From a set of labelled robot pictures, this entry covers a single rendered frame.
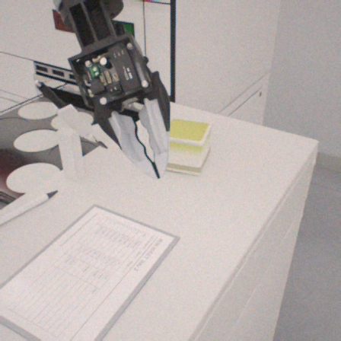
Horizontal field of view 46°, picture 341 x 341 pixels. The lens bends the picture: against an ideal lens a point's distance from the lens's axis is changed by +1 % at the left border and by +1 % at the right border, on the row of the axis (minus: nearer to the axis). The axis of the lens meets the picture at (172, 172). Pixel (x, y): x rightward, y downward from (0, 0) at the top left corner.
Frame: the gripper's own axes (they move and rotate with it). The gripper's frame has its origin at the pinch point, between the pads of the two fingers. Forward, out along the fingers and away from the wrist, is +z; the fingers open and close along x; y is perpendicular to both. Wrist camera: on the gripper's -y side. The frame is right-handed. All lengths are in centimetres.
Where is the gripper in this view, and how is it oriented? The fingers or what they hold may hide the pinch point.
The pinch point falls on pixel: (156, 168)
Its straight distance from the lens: 47.9
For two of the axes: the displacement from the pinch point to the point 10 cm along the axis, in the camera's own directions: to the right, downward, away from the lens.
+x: 9.3, -3.5, -1.0
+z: 3.6, 9.3, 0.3
